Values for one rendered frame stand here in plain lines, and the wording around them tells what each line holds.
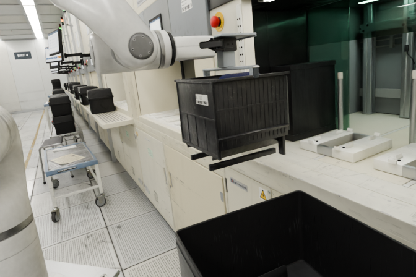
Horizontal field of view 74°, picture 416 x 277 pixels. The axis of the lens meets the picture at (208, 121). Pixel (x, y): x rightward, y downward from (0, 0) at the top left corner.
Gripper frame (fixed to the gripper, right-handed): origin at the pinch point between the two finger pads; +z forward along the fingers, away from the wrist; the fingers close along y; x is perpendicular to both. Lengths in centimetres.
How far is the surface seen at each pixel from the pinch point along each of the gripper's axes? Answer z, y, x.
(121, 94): 32, -317, -32
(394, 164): 35, 23, -34
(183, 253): -26.1, 24.5, -33.0
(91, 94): -9, -261, -23
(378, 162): 35, 18, -36
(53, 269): -48, -10, -49
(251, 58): 18.3, -13.6, -3.7
